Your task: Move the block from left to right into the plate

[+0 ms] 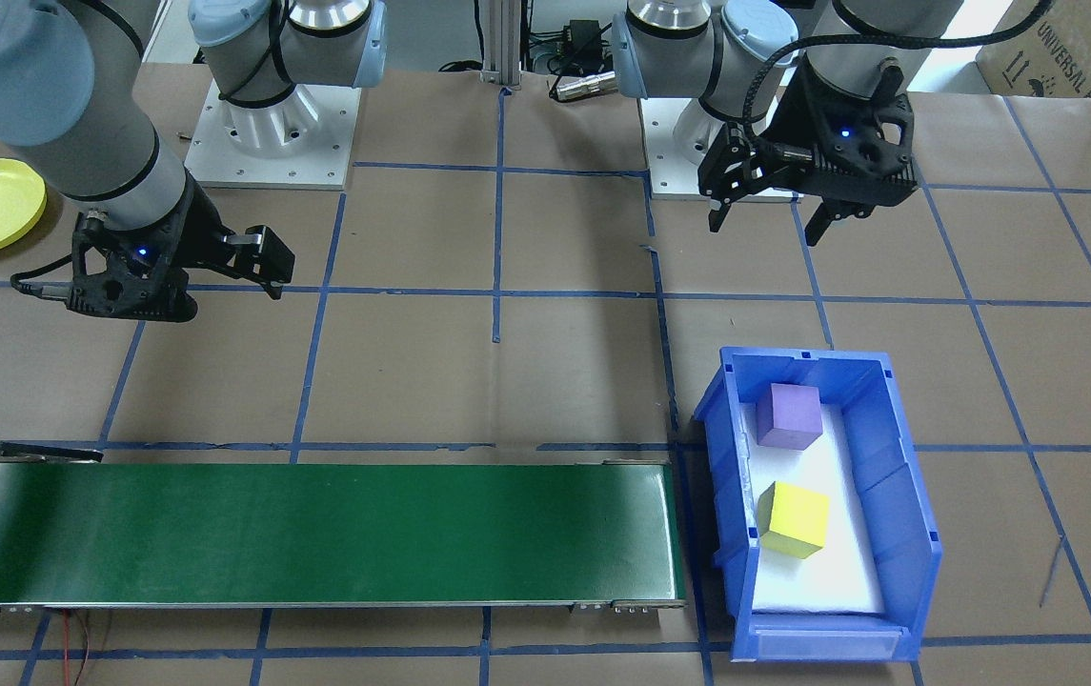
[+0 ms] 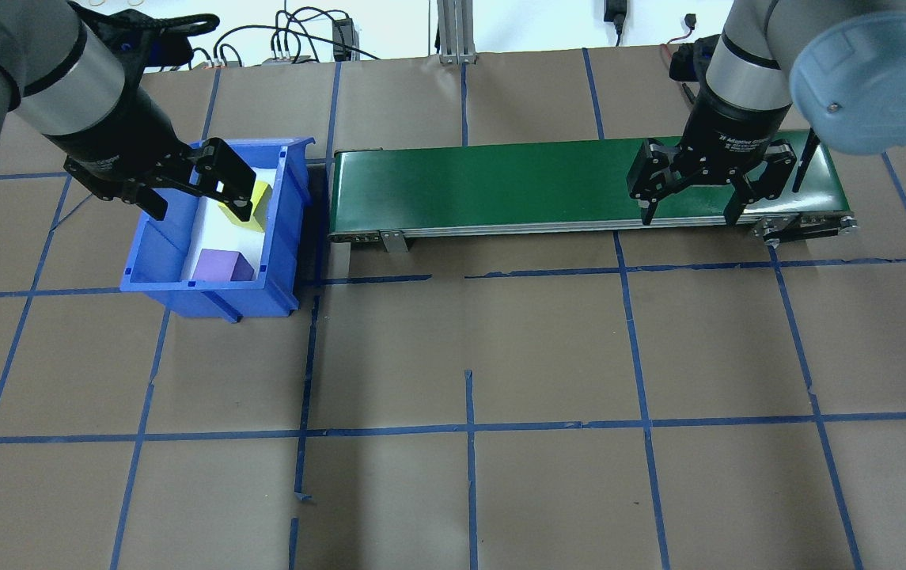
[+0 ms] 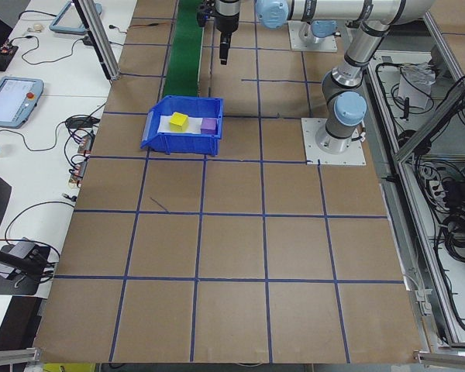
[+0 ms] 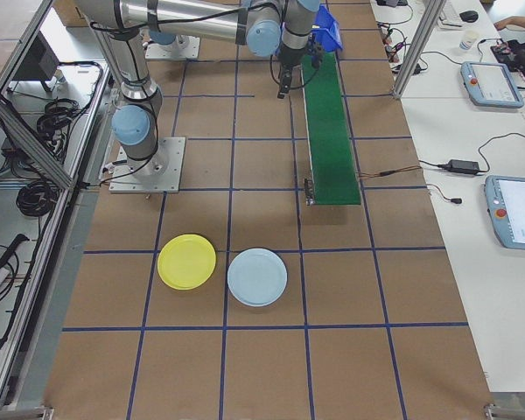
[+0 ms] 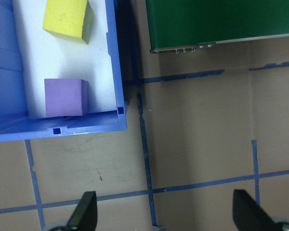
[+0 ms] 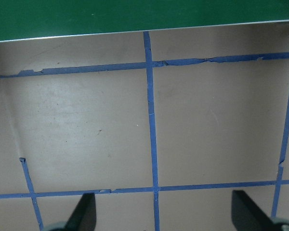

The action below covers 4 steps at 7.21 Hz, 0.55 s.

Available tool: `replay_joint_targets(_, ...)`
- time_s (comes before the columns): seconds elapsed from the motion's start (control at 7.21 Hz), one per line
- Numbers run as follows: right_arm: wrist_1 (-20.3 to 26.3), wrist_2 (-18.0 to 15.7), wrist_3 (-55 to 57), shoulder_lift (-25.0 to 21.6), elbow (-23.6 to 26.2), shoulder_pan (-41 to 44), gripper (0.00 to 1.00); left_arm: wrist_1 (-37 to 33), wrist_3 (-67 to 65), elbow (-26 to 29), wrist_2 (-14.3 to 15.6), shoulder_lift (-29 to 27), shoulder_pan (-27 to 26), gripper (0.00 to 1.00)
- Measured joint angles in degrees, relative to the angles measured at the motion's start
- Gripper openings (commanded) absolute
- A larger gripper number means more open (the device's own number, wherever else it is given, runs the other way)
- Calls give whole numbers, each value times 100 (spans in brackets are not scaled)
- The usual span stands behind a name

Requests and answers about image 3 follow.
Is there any white box with grey foil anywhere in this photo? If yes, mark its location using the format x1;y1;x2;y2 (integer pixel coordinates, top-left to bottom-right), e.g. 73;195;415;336
397;61;437;109

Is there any long black desk cable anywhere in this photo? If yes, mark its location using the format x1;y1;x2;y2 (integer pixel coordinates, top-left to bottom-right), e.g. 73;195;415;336
5;199;77;241

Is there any small circuit board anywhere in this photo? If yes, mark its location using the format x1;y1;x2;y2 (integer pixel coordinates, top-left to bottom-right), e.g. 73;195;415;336
68;160;89;185
77;133;96;154

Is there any blue grey teach pendant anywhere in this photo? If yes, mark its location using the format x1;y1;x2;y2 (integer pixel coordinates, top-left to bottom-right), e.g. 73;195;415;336
0;76;45;129
49;0;103;36

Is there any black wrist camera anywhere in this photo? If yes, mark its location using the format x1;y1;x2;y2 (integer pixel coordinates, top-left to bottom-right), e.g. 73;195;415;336
196;1;215;27

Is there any aluminium profile bar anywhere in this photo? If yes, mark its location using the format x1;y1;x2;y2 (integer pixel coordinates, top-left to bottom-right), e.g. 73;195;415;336
412;350;465;369
0;347;42;367

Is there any grey box device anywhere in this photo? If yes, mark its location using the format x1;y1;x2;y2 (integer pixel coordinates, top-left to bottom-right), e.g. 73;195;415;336
13;238;50;268

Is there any blue plastic storage bin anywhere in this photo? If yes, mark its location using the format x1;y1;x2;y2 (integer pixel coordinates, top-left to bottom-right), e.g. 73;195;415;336
139;95;225;157

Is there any green conveyor belt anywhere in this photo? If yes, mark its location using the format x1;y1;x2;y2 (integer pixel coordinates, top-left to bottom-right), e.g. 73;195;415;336
162;0;205;98

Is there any aluminium profile post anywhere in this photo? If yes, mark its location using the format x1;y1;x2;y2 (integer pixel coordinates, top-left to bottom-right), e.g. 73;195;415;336
72;0;120;81

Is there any V-shaped aluminium frame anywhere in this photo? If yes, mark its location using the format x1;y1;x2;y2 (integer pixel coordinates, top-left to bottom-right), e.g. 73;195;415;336
366;11;465;350

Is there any black electronics box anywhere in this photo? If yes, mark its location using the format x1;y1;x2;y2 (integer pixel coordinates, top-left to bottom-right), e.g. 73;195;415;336
0;44;19;73

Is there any black cable adapter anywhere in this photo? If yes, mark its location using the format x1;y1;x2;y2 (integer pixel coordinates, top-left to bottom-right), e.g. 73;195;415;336
64;115;100;129

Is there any black coiled cable bundle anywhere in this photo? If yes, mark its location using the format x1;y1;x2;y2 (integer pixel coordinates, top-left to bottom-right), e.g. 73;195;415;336
437;211;465;264

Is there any yellow foam block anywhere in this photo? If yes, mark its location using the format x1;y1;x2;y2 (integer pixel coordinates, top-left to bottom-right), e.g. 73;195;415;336
168;112;190;133

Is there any white square base plate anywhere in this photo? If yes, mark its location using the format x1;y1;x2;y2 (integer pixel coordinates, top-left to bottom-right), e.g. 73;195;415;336
288;19;339;53
301;117;368;167

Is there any grey metal bracket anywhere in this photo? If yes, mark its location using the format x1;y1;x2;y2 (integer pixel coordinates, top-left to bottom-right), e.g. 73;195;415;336
414;288;433;317

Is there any black camera stand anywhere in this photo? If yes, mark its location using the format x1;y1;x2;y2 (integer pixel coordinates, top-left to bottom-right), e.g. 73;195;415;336
0;242;51;298

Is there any white foam pad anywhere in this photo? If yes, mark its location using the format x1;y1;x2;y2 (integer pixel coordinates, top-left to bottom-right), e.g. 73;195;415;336
157;115;219;136

